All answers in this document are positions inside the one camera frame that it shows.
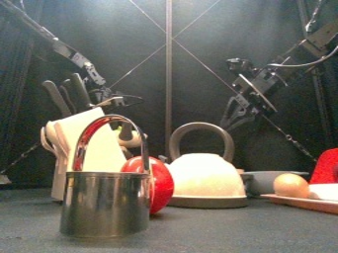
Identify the white round toy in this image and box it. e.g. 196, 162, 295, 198
114, 126, 149, 149

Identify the white knife block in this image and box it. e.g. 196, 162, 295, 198
40, 107, 129, 202

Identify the red toy apple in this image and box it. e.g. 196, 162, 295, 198
120, 155, 174, 215

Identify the grey bowl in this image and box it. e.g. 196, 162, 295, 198
240, 170, 311, 198

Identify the tan toy egg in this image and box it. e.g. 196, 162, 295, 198
272, 173, 311, 200

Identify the red toy object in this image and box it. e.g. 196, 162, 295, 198
307, 147, 338, 185

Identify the white flat object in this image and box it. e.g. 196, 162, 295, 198
307, 183, 338, 203

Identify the grey knife handle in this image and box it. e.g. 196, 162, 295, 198
58, 78, 78, 113
69, 72, 93, 112
41, 80, 73, 119

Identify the diagonal frame brace rod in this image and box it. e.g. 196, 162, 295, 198
261, 114, 319, 163
0, 140, 44, 176

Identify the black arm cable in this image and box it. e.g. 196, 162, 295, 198
265, 44, 338, 69

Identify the vertical metal frame pole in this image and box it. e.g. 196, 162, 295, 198
164, 0, 173, 156

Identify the white kettle with grey handle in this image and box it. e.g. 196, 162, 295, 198
165, 122, 249, 210

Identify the steel pot with arched handle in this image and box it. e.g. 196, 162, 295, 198
57, 114, 153, 239

